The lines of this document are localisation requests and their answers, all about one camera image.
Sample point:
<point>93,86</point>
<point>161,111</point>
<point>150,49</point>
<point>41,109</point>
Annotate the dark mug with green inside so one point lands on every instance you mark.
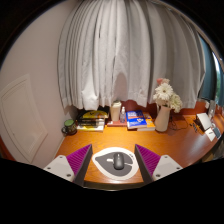
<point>70,128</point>

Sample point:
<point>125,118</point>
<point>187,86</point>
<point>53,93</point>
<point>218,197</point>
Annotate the dark grey computer mouse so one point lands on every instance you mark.
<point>118,161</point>

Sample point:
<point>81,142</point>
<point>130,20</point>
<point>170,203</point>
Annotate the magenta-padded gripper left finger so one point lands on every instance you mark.
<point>60,166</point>

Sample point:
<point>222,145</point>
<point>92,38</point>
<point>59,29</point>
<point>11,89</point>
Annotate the red-brown book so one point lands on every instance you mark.
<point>115,124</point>

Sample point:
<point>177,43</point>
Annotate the dark window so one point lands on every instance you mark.
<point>210,76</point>

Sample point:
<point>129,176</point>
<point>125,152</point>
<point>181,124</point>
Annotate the yellow and black book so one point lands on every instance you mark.
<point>95,114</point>

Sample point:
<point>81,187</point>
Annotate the small white flat device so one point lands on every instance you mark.
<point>211,134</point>

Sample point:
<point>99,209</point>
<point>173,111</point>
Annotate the white pitcher vase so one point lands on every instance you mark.
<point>162,120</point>

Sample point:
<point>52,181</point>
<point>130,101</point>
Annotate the white pleated curtain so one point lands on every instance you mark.
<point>126,50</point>

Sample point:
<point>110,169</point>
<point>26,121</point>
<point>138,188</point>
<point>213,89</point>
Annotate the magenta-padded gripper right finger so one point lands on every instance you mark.
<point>166,166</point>

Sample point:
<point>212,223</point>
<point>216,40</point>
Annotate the white panelled door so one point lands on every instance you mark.
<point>20,123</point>

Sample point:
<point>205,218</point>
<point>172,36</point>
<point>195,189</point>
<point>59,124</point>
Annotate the white and grey mouse pad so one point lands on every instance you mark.
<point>100,165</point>

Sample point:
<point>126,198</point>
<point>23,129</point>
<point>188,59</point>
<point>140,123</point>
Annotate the clear spray bottle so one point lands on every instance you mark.
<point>122,116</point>

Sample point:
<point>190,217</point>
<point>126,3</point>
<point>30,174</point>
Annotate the orange book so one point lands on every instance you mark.
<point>151,126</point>

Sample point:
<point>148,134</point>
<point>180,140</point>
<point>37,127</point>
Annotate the white flower bouquet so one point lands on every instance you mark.
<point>165,91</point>

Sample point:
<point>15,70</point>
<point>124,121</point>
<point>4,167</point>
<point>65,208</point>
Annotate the blue book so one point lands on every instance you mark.
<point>136,120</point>

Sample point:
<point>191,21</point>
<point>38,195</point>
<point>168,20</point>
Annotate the cream tumbler with lid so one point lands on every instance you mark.
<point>116,111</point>

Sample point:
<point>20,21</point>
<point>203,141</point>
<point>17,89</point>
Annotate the white and yellow book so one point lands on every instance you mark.
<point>90,128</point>

